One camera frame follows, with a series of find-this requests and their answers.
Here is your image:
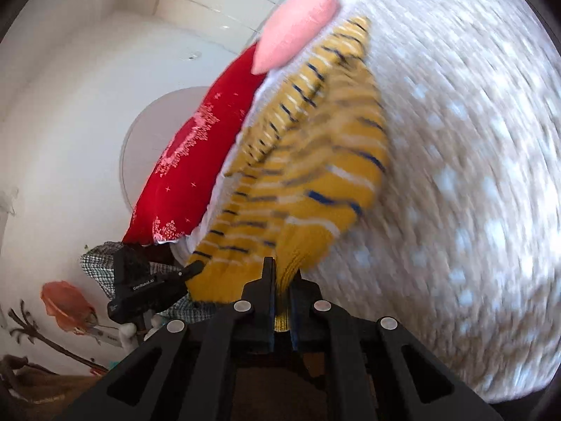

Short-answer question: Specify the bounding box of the dark brown wooden furniture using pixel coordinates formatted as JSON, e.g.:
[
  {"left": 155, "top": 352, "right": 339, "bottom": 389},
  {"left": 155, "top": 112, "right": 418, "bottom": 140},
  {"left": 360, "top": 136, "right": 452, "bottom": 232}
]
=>
[{"left": 0, "top": 353, "right": 111, "bottom": 406}]

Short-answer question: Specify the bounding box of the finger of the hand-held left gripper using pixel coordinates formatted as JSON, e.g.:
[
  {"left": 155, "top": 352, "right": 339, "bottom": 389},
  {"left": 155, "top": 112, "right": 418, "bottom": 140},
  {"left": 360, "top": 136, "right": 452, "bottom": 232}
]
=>
[{"left": 177, "top": 260, "right": 206, "bottom": 283}]

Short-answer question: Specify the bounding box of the orange wall decoration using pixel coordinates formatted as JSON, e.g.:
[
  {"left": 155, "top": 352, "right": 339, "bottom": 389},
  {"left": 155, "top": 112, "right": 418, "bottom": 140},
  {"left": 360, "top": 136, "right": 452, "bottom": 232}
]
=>
[{"left": 40, "top": 280, "right": 98, "bottom": 335}]

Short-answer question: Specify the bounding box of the pink sock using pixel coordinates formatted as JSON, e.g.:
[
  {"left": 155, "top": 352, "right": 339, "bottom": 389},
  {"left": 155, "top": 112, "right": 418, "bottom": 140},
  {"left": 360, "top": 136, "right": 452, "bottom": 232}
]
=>
[{"left": 251, "top": 0, "right": 342, "bottom": 75}]

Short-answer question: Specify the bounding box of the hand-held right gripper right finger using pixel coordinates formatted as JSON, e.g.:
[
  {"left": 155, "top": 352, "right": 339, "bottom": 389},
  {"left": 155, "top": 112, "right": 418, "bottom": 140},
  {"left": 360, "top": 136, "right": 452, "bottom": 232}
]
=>
[{"left": 290, "top": 271, "right": 506, "bottom": 421}]

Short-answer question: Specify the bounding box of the beige white-spotted blanket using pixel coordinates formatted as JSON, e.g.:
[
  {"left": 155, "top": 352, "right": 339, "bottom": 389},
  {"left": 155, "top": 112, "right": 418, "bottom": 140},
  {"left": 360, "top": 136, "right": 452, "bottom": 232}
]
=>
[{"left": 302, "top": 0, "right": 561, "bottom": 405}]

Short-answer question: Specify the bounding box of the person's left forearm checkered sleeve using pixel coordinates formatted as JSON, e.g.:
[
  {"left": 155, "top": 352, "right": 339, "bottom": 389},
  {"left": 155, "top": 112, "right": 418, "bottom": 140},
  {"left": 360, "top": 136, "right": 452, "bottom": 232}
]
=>
[{"left": 81, "top": 242, "right": 216, "bottom": 322}]

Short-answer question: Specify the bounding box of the red patterned knitted sock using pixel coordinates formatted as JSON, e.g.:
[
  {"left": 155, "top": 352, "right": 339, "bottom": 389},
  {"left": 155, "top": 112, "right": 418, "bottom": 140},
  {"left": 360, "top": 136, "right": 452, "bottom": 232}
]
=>
[{"left": 121, "top": 43, "right": 269, "bottom": 247}]

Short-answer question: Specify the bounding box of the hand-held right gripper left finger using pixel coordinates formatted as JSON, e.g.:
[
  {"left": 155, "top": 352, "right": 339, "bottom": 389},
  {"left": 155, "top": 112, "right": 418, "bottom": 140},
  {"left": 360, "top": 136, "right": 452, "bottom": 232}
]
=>
[{"left": 57, "top": 257, "right": 276, "bottom": 421}]

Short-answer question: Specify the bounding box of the yellow striped knitted sock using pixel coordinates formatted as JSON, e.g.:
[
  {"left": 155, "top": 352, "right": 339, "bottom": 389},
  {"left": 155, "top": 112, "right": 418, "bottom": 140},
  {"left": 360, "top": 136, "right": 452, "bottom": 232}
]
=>
[{"left": 184, "top": 16, "right": 392, "bottom": 332}]

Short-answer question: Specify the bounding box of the brown tree branch wall sticker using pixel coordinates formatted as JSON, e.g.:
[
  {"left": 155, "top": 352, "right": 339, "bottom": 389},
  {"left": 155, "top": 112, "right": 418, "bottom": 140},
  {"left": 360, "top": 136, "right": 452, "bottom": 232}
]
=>
[{"left": 6, "top": 298, "right": 109, "bottom": 374}]

